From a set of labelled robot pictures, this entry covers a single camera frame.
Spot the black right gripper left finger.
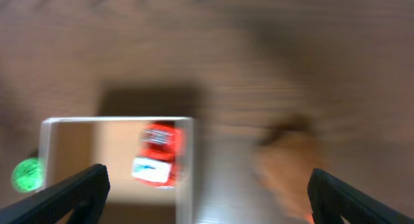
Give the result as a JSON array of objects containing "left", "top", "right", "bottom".
[{"left": 1, "top": 164, "right": 110, "bottom": 224}]

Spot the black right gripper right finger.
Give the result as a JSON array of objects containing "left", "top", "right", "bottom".
[{"left": 307, "top": 168, "right": 413, "bottom": 224}]

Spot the brown plush toy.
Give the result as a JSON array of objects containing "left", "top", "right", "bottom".
[{"left": 252, "top": 114, "right": 325, "bottom": 223}]

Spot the red toy fire truck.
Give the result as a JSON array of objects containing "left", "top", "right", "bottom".
[{"left": 131, "top": 120, "right": 186, "bottom": 189}]

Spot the white cardboard box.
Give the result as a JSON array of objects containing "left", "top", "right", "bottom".
[{"left": 39, "top": 117, "right": 194, "bottom": 224}]

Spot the green ridged ball toy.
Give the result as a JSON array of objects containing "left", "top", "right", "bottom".
[{"left": 11, "top": 157, "right": 43, "bottom": 193}]

